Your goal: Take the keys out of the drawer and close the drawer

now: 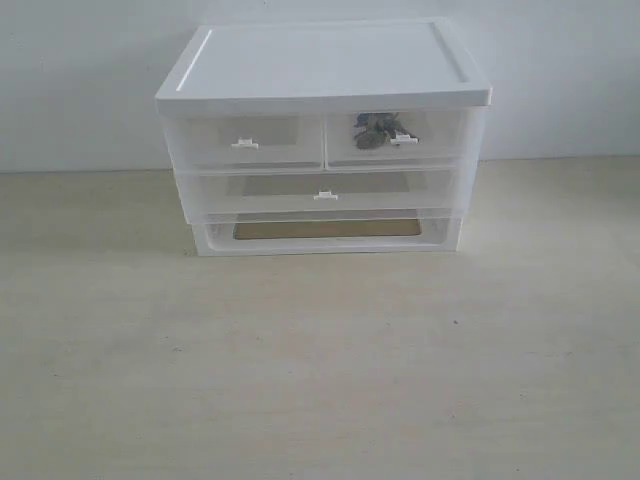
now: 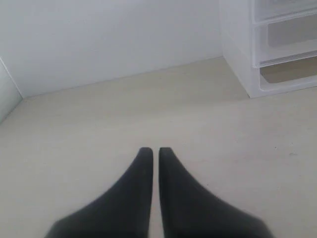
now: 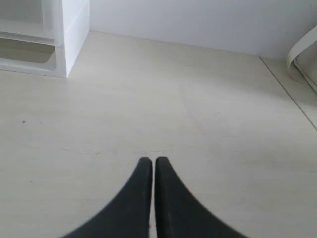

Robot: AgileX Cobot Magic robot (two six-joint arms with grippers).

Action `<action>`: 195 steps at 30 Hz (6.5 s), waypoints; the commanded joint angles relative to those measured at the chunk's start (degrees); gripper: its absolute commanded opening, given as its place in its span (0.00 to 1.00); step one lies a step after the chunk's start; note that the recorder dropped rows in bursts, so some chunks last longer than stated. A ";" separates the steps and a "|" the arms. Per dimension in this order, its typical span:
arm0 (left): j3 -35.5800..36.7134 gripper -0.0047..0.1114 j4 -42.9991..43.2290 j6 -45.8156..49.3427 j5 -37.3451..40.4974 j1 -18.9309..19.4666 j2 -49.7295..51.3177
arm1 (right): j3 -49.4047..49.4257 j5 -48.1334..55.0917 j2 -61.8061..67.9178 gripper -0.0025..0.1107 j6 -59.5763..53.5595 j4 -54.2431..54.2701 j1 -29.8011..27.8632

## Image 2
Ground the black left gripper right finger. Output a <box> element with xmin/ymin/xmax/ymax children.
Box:
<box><xmin>158</xmin><ymin>147</ymin><xmax>266</xmax><ymax>238</ymax></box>

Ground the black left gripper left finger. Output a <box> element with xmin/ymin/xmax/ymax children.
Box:
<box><xmin>48</xmin><ymin>147</ymin><xmax>153</xmax><ymax>238</ymax></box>

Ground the clear plastic container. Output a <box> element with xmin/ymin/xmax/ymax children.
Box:
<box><xmin>260</xmin><ymin>57</ymin><xmax>317</xmax><ymax>94</ymax></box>
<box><xmin>252</xmin><ymin>14</ymin><xmax>317</xmax><ymax>68</ymax></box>

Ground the white plastic drawer cabinet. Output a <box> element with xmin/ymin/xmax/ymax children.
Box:
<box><xmin>219</xmin><ymin>0</ymin><xmax>317</xmax><ymax>98</ymax></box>

